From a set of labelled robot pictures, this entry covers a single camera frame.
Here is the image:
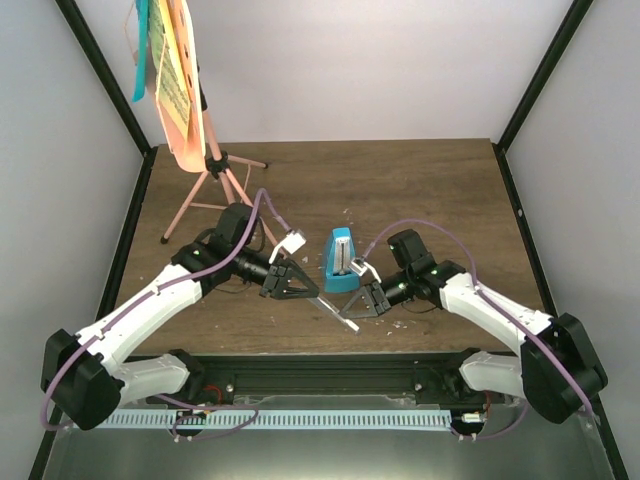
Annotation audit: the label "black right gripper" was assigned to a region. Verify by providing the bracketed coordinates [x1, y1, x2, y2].
[339, 268, 414, 319]

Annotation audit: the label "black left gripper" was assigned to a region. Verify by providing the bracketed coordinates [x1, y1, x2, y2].
[233, 246, 320, 300]

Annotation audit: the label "clear plastic metronome cover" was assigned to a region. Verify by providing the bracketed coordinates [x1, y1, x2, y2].
[308, 296, 361, 335]

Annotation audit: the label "blue metronome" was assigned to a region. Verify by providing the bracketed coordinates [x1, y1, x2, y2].
[323, 227, 360, 294]

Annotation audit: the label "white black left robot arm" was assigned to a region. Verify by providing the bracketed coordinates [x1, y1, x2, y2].
[41, 203, 319, 430]

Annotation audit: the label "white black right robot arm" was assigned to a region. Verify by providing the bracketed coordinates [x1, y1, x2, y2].
[340, 229, 608, 424]

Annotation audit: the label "pink music stand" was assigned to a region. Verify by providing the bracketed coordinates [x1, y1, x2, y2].
[147, 1, 268, 244]

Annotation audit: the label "sheet music pages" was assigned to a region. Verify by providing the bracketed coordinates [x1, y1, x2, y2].
[149, 1, 191, 140]

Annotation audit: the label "teal paper strip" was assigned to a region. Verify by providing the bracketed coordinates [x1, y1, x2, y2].
[132, 0, 150, 103]

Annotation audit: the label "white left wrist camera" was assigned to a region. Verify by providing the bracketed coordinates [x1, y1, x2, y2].
[269, 230, 306, 264]

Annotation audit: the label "light blue slotted cable duct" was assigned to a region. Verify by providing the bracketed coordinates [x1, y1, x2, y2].
[100, 409, 452, 431]

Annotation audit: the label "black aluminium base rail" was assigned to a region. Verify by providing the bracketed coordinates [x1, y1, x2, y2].
[142, 348, 507, 407]

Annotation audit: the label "black left frame post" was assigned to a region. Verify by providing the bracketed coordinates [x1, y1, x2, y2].
[53, 0, 153, 157]

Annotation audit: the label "black frame post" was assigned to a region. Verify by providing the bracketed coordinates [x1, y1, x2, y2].
[53, 0, 153, 157]
[497, 0, 594, 151]

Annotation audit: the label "black right frame post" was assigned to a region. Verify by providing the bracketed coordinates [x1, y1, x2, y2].
[497, 0, 594, 151]

